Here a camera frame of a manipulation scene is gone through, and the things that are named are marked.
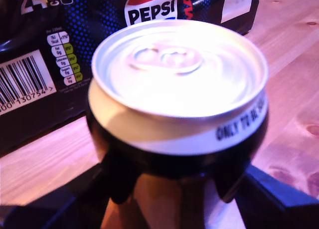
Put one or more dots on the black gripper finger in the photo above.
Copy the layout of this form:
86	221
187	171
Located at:
274	209
62	209

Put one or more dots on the black Pepsi Max multipack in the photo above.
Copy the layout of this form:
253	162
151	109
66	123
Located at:
82	19

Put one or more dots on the black Pepsi Max can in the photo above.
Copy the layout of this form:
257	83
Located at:
174	89

